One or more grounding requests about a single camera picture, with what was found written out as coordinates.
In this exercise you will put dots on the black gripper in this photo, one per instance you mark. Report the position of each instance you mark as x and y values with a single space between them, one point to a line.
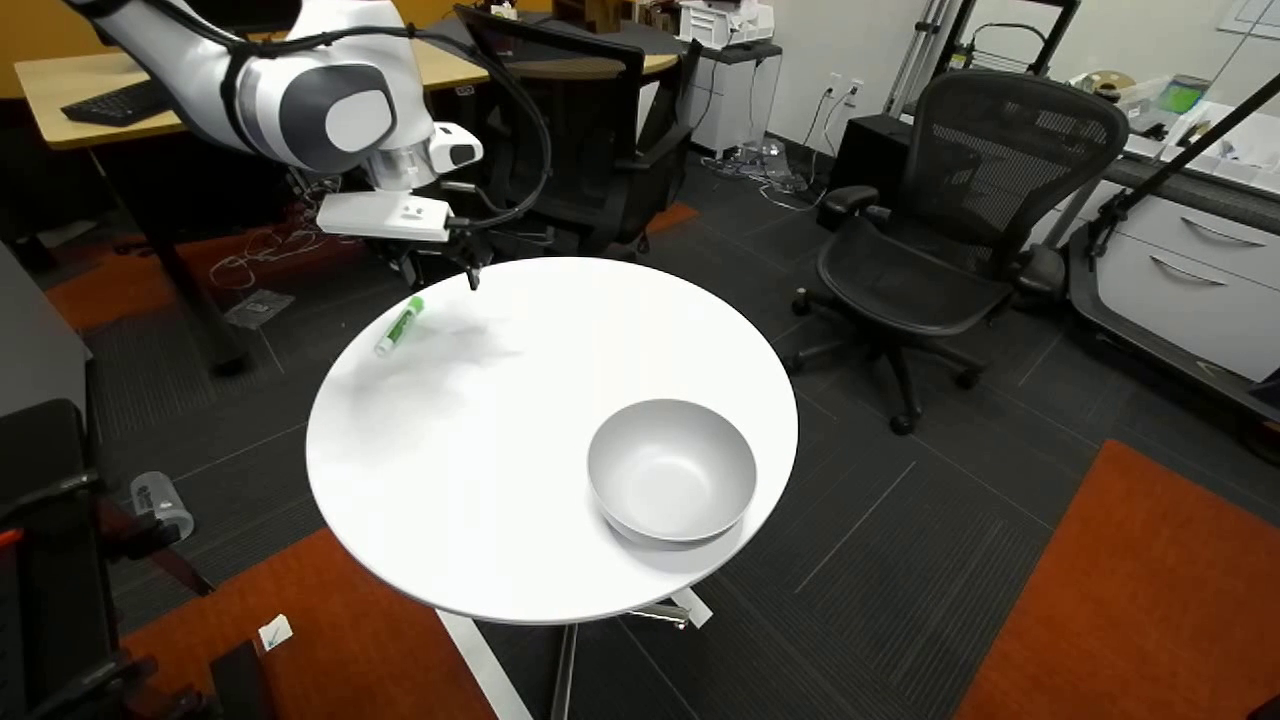
464 237

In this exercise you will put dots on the green marker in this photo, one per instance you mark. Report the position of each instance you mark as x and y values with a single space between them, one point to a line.
404 323

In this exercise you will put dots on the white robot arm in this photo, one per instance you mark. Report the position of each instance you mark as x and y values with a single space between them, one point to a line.
293 93

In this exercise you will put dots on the grey bowl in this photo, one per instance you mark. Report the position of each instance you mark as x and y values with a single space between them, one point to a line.
667 515

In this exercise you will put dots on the black padded office chair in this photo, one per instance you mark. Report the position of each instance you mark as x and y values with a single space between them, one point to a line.
600 134

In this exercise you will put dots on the grey floor plate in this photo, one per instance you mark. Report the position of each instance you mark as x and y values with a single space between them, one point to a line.
256 311

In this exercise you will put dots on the white printer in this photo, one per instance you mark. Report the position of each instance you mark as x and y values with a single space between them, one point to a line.
727 25

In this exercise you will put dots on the white table base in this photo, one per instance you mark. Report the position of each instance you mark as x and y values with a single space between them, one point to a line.
472 655

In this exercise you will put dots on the grey cylinder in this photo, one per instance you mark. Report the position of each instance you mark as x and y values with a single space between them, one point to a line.
161 504

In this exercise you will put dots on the black keyboard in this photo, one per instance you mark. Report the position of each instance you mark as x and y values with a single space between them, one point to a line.
114 105

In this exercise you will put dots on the small white tag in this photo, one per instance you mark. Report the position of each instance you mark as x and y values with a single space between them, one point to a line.
272 634

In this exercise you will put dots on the small black box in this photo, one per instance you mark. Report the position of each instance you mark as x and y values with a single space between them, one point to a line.
869 152

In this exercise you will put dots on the black mesh office chair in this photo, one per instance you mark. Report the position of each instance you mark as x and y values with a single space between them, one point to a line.
922 264

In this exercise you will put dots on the wooden desk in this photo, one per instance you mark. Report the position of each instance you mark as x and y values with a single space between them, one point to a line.
53 83

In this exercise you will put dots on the black side furniture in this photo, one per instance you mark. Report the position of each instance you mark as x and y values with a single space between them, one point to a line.
42 535

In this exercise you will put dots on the black metal stand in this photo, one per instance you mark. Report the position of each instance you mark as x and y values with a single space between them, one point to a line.
995 34

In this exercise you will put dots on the black slanted pole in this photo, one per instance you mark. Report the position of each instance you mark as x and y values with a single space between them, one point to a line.
1173 164

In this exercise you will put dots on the white drawer cabinet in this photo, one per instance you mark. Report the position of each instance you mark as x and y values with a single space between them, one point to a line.
1184 303

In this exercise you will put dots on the green and white box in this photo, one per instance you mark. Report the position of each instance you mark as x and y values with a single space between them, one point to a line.
1183 93

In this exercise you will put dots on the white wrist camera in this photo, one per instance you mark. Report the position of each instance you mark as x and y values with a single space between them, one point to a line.
383 216

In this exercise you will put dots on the white pedestal cabinet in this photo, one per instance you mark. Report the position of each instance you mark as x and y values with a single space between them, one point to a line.
734 105

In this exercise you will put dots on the white wall outlet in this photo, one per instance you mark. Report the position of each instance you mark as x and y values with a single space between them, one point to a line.
842 91

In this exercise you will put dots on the black floor frame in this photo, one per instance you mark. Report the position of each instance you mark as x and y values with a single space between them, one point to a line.
1144 340

